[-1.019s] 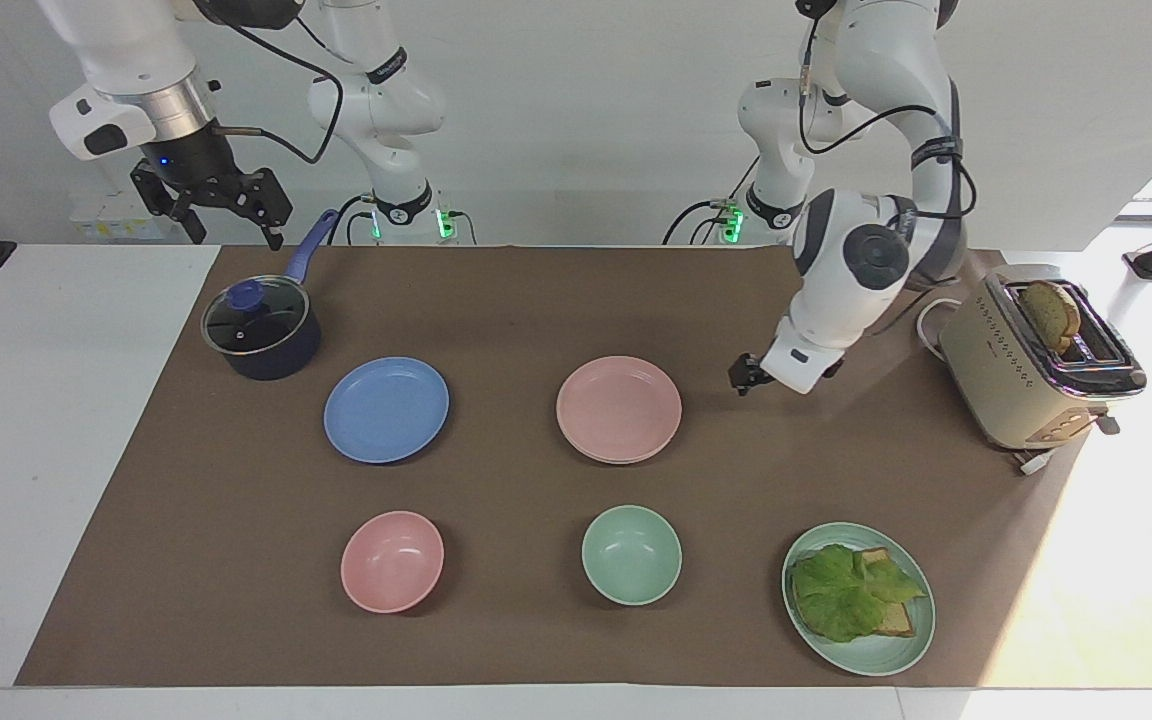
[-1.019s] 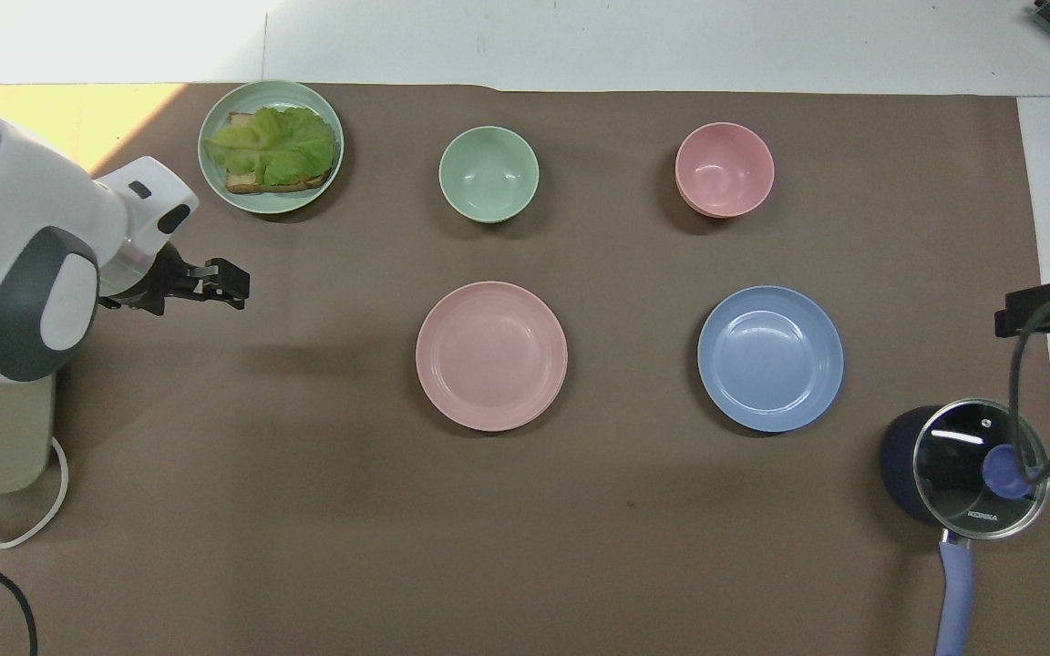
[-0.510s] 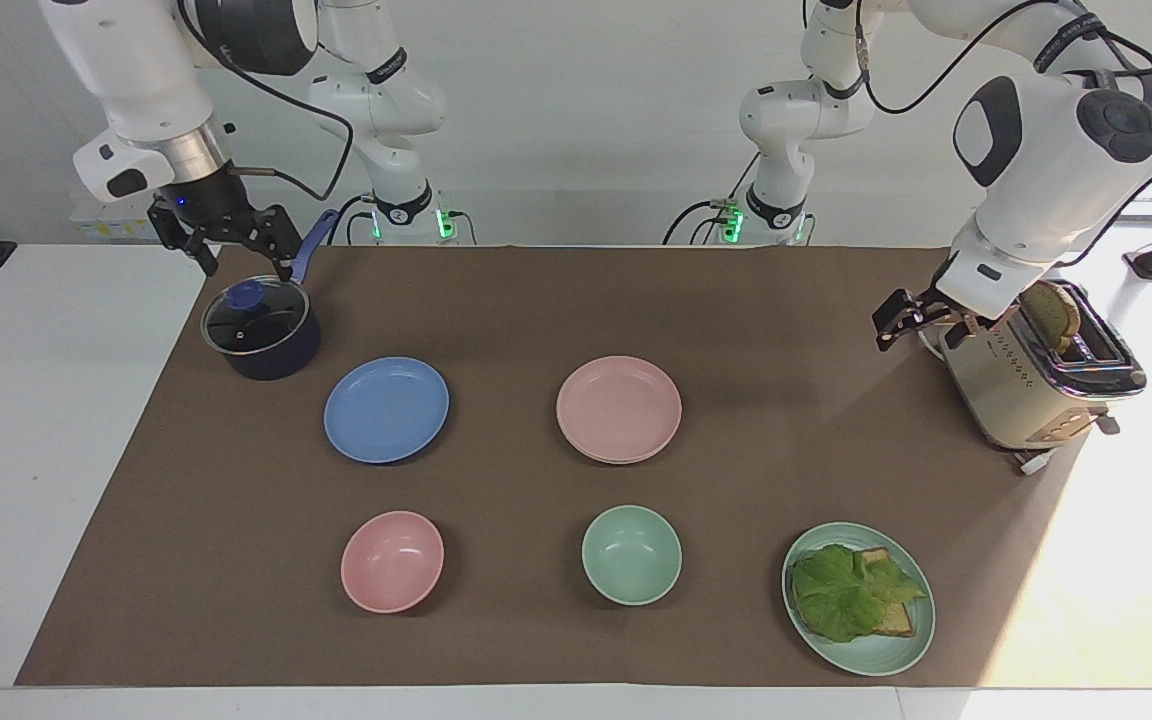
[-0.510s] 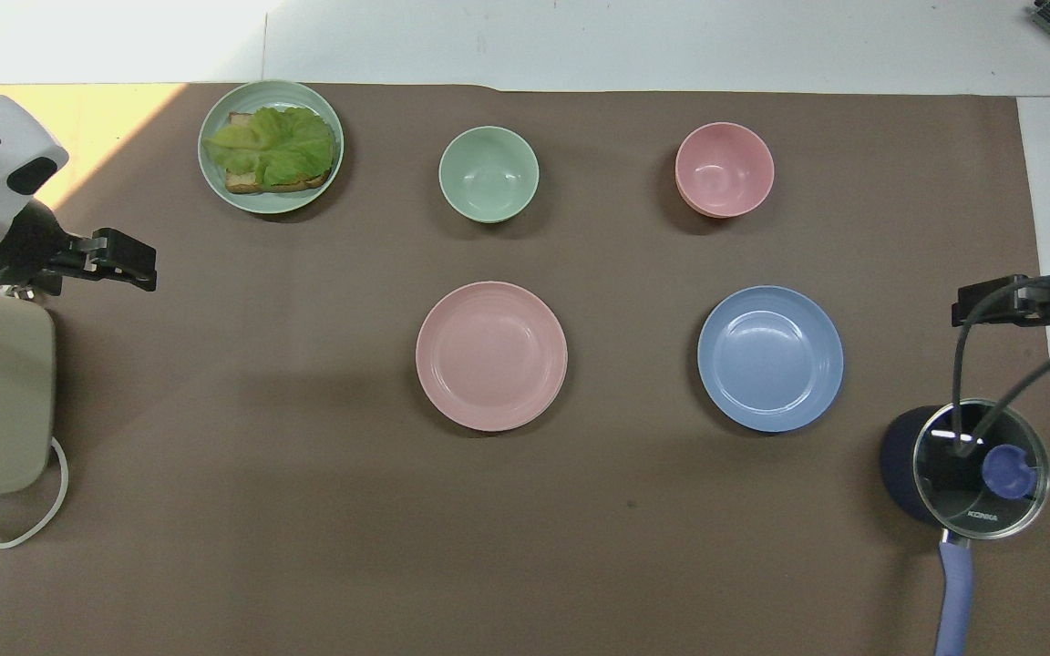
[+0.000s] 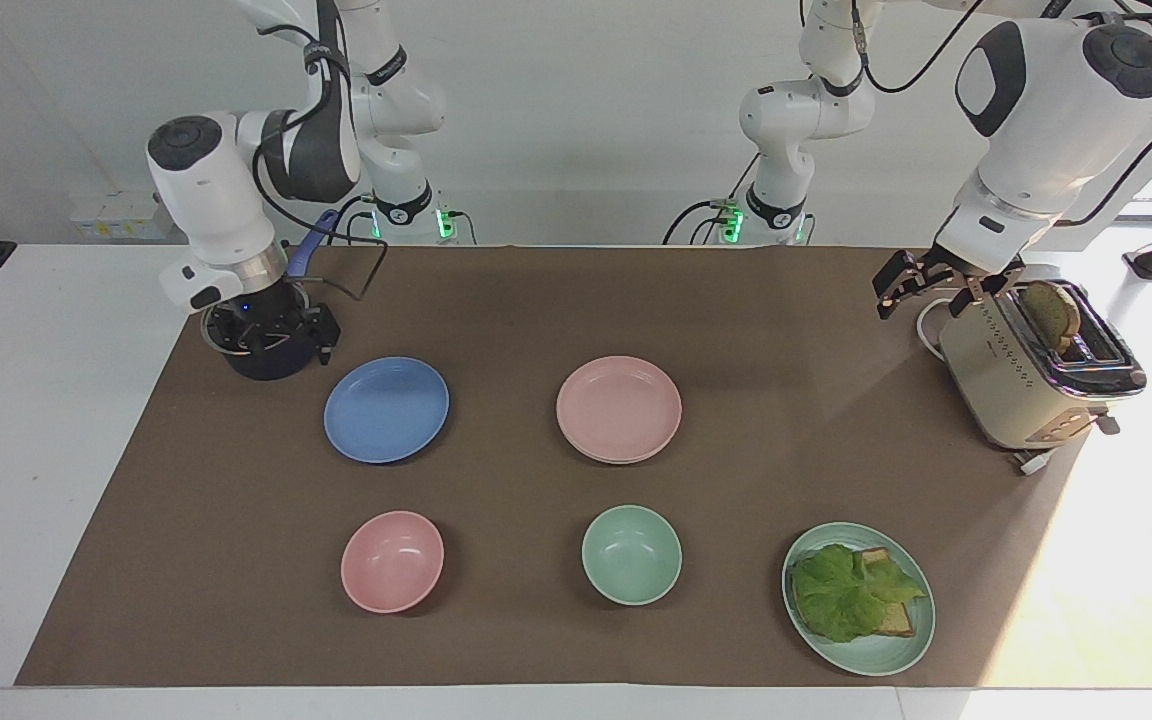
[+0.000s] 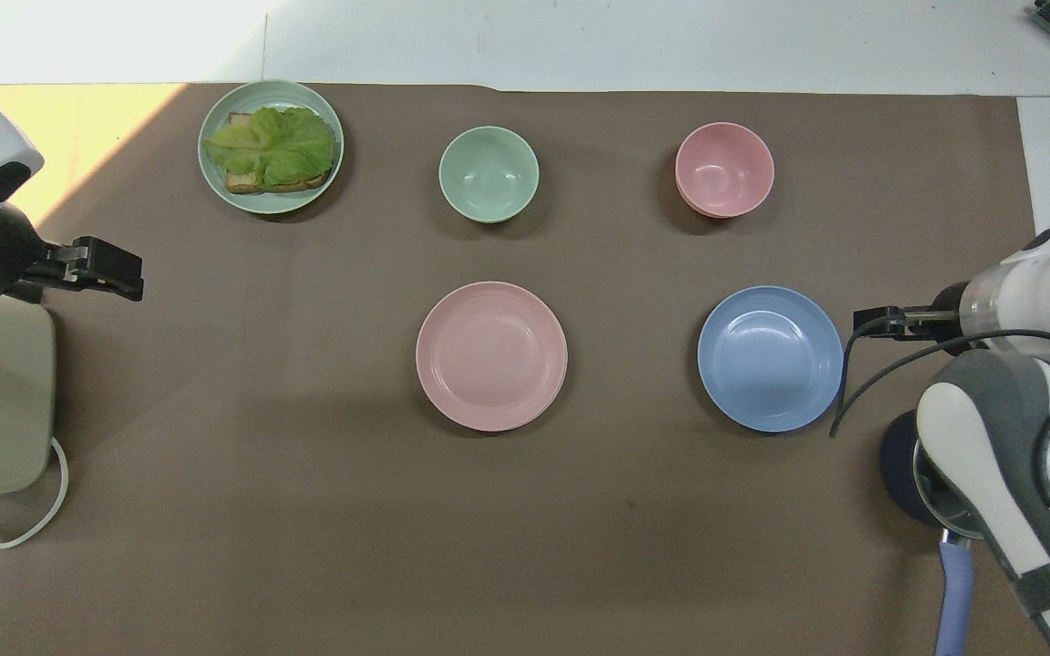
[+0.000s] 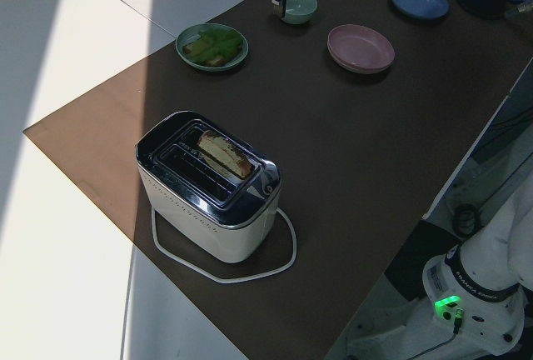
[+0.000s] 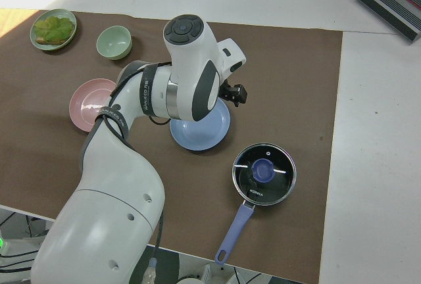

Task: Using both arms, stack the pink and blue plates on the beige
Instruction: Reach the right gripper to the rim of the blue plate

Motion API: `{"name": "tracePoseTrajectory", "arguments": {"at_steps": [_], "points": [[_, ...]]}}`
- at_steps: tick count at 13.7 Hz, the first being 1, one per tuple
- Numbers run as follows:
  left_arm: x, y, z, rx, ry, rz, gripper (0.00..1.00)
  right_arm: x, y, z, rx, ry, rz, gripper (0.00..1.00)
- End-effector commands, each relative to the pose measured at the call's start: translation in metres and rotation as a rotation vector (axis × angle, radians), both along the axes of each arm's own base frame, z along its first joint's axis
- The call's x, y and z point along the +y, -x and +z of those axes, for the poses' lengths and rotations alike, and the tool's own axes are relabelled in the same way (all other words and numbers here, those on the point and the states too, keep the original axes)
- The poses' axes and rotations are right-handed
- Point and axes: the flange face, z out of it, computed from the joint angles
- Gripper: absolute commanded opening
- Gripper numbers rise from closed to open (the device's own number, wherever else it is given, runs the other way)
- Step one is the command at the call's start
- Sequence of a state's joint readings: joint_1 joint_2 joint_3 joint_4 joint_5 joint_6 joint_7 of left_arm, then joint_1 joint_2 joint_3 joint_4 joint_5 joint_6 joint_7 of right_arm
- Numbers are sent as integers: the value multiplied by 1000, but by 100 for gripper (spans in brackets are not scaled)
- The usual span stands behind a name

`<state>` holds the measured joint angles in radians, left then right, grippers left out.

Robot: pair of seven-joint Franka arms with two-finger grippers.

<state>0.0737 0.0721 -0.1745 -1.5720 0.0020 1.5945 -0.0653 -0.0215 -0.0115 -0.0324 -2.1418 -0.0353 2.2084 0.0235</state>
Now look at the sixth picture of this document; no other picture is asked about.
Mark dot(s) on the green bowl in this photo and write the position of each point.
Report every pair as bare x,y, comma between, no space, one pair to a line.
488,175

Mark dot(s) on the pink plate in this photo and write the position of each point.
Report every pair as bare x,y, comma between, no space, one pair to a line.
491,355

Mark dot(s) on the blue plate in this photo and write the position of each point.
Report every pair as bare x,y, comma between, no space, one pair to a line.
769,359

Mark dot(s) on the green plate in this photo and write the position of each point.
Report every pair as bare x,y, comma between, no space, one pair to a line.
215,178

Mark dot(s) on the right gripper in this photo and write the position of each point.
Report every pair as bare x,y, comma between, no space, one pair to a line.
948,319

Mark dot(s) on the pink bowl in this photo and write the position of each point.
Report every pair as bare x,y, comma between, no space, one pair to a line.
724,170

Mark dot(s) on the toast slice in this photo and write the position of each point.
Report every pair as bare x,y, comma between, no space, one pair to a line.
242,182

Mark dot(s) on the green lettuce leaf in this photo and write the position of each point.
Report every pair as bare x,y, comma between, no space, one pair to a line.
279,146

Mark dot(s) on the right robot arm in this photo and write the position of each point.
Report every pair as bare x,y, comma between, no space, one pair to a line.
1017,428

